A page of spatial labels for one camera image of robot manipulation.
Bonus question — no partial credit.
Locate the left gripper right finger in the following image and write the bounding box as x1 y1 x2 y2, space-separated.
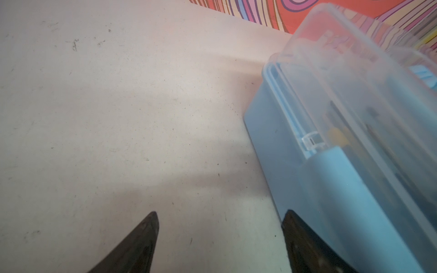
282 210 356 273

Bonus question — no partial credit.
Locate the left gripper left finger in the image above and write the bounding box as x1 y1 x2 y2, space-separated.
90 211 159 273

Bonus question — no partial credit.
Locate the clear tool box lid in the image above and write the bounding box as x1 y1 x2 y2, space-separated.
263 3 437 241

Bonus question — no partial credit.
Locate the blue plastic tool box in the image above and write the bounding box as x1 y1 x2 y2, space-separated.
245 72 437 273

